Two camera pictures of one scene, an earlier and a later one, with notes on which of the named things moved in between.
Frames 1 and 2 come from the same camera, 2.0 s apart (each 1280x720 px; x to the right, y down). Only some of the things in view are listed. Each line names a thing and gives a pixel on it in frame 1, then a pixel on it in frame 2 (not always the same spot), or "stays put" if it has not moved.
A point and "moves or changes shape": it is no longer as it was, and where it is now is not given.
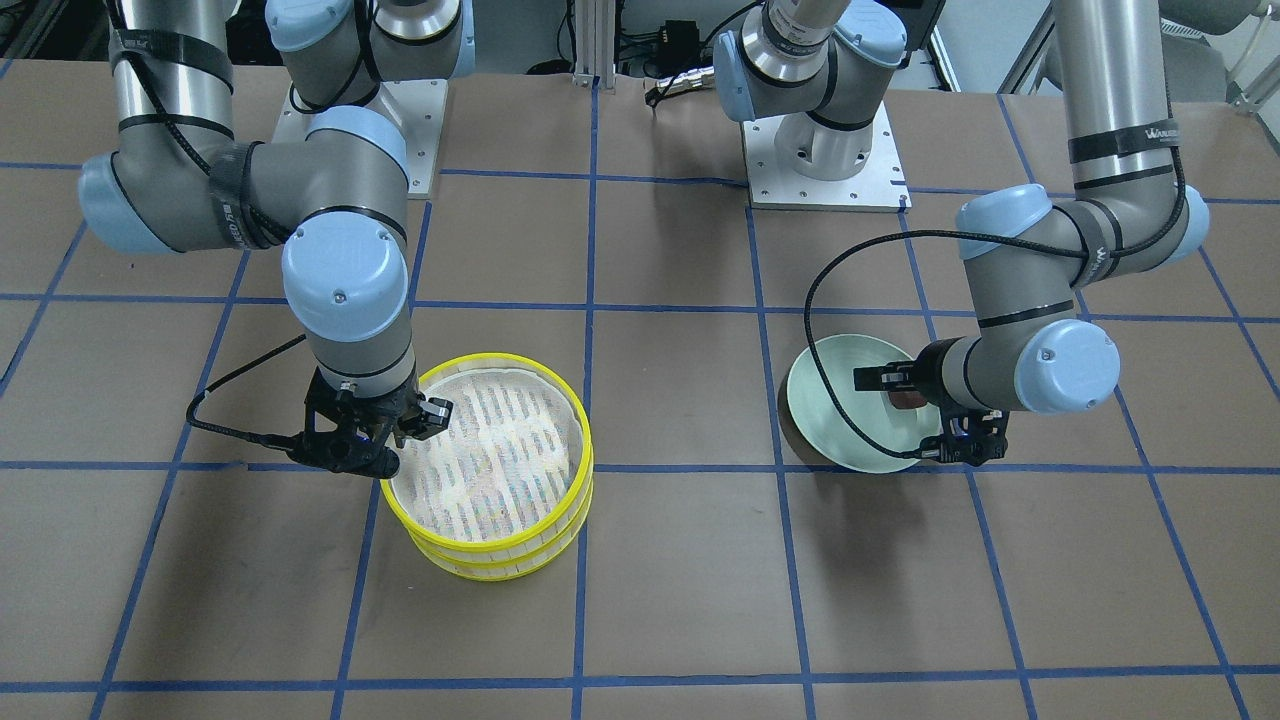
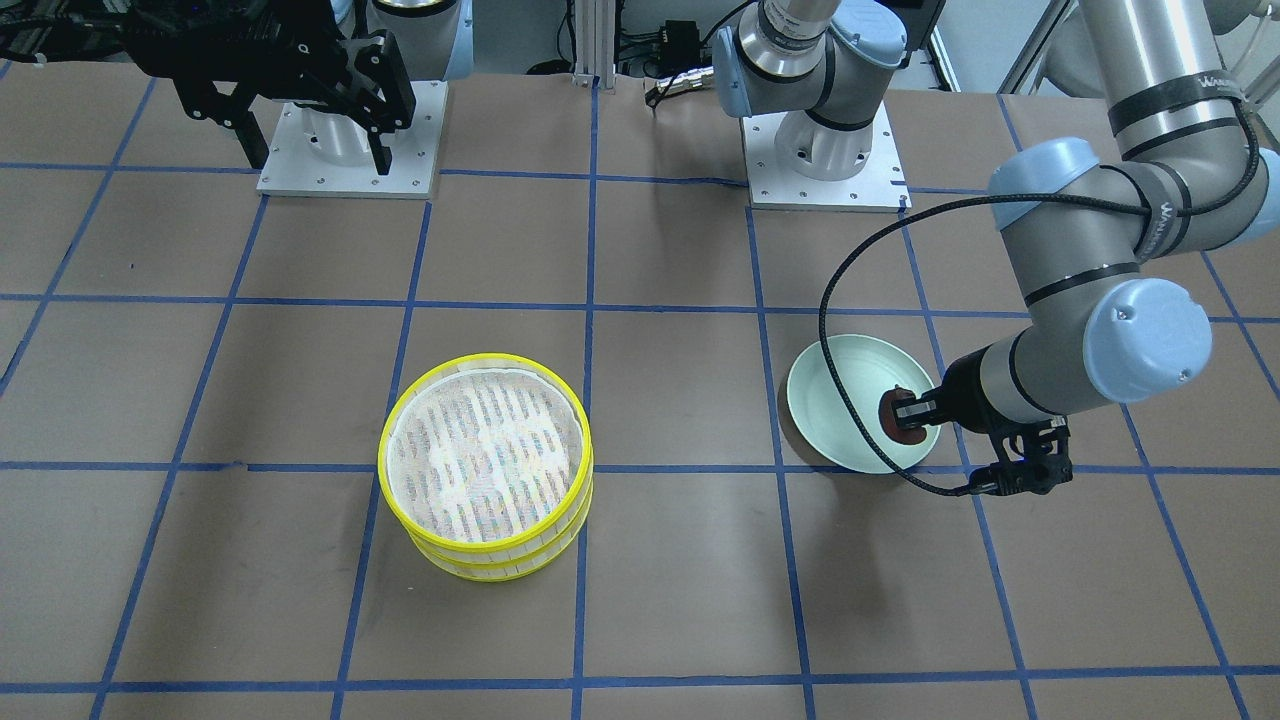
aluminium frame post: [595, 27] stays put
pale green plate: [856, 430] stays put
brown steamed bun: [907, 399] moves or changes shape
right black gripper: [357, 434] to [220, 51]
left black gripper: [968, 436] to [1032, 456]
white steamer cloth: [504, 463] stays put
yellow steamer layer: [514, 568] stays put
